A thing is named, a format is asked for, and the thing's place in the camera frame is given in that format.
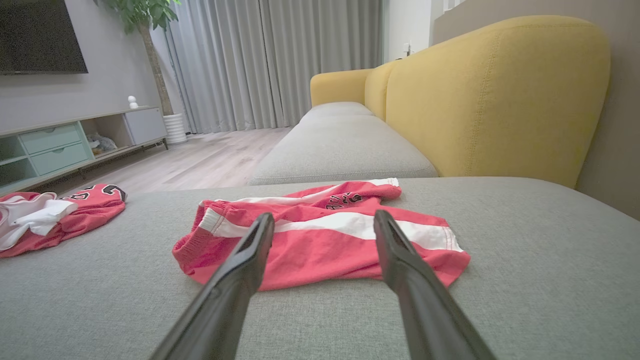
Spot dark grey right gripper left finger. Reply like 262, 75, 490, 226
150, 213, 276, 360

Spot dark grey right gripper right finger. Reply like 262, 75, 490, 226
374, 209, 496, 360

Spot red basketball jersey number 23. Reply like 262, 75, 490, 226
0, 183, 128, 259

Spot red white striped shorts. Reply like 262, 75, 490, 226
172, 178, 471, 292

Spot grey sofa seat cushion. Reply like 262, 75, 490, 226
300, 101, 375, 123
248, 115, 439, 186

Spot white ribbed plant pot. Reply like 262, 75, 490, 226
162, 113, 188, 146

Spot large yellow sofa backrest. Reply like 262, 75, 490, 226
385, 15, 612, 190

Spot yellow sofa armrest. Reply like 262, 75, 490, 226
310, 68, 373, 107

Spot grey pleated curtain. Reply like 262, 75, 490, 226
260, 0, 385, 128
150, 0, 273, 135

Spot grey green tv cabinet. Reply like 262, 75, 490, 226
0, 105, 169, 197

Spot green indoor tree plant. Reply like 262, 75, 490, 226
92, 0, 182, 117

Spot black wall television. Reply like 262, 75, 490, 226
0, 0, 89, 76

